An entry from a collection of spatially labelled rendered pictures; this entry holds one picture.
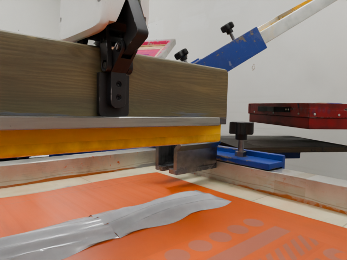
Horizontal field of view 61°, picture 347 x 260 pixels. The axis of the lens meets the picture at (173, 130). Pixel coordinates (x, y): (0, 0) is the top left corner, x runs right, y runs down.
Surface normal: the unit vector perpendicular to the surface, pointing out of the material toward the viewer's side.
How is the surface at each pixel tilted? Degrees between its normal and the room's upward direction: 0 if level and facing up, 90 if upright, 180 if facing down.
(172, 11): 90
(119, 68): 135
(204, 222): 0
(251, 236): 0
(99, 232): 33
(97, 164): 90
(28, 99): 89
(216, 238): 0
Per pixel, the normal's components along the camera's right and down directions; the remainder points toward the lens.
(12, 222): 0.02, -1.00
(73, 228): 0.33, -0.79
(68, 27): -0.77, 0.03
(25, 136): 0.66, 0.07
